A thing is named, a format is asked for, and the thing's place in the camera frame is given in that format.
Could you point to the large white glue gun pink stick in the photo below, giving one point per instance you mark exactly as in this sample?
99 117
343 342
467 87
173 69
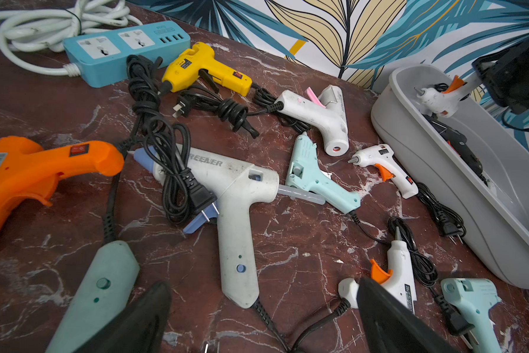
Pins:
326 112

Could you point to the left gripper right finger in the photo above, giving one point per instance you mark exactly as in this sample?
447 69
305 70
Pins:
390 327

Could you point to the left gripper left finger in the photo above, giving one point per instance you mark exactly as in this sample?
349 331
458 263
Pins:
139 327

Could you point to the large white glue gun blue trigger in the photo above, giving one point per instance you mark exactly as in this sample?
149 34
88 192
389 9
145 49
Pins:
237 185

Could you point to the teal power strip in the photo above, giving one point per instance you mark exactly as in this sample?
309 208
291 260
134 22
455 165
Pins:
101 58

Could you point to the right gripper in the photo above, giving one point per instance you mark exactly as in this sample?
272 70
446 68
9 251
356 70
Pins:
505 75

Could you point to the mint glue gun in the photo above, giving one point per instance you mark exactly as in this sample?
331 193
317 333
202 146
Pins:
304 173
474 298
101 296

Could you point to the yellow glue gun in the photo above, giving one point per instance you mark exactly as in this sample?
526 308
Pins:
199 62

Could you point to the small white glue gun orange trigger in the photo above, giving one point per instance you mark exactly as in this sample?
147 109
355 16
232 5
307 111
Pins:
381 156

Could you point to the grey plastic storage box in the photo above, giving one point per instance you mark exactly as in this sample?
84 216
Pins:
494 206

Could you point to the black glue gun orange trigger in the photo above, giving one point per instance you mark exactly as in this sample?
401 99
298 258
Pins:
458 142

